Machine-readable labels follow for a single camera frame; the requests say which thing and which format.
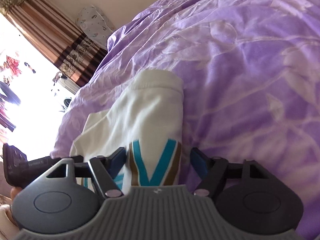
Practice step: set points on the white printed t-shirt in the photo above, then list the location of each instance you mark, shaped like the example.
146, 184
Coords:
147, 121

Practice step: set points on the person's left hand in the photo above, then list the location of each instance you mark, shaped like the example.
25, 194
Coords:
8, 226

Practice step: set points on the dark blue hanging garment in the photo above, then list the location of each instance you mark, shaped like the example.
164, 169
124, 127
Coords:
9, 95

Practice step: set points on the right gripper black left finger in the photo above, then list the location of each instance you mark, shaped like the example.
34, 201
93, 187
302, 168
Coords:
104, 170

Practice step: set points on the red hanging garment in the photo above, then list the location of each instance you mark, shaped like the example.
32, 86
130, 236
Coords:
12, 65

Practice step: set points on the brown striped curtain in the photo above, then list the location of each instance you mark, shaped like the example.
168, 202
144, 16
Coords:
56, 37

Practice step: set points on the purple floral bed cover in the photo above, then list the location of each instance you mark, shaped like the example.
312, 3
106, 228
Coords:
251, 84

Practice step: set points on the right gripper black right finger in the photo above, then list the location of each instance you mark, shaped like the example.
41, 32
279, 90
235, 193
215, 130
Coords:
212, 172

